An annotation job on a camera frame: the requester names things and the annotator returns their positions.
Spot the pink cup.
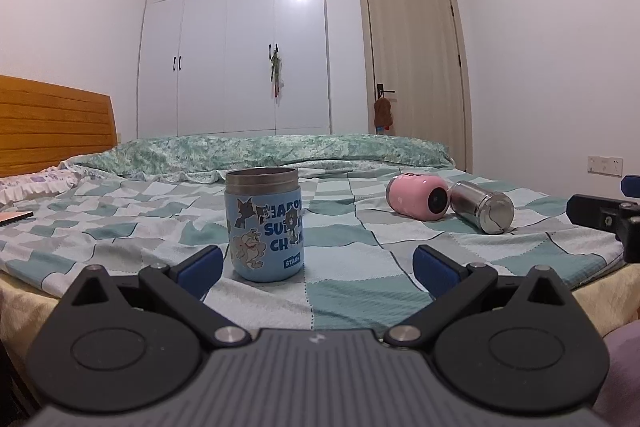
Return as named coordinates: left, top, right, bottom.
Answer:
left=385, top=173, right=451, bottom=222

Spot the purple cloth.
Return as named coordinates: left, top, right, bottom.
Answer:
left=597, top=319, right=640, bottom=414

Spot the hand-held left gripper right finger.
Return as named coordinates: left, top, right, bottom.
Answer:
left=383, top=244, right=577, bottom=351

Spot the green floral quilt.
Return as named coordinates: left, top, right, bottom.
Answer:
left=74, top=133, right=457, bottom=184

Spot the floral pillow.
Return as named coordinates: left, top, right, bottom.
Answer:
left=0, top=166, right=82, bottom=208

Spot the wooden headboard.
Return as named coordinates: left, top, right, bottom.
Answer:
left=0, top=75, right=119, bottom=178

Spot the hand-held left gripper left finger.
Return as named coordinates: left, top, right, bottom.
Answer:
left=64, top=245, right=252, bottom=351

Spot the checkered green bed sheet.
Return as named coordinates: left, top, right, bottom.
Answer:
left=0, top=163, right=627, bottom=339

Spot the blue cartoon print cup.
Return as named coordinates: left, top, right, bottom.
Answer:
left=224, top=167, right=306, bottom=284

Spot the red phone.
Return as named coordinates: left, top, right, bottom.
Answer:
left=0, top=210, right=35, bottom=229

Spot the beige wooden door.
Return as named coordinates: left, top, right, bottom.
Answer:
left=357, top=0, right=474, bottom=174

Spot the stainless steel cup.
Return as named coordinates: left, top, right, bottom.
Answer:
left=448, top=180, right=516, bottom=236

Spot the white wardrobe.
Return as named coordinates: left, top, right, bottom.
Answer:
left=137, top=0, right=332, bottom=140

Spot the white wall socket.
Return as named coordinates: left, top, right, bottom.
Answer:
left=587, top=155, right=624, bottom=176

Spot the green hanging ornament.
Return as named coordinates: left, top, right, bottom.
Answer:
left=268, top=47, right=285, bottom=98

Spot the brown hanging cloth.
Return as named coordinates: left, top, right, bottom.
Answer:
left=373, top=97, right=395, bottom=133

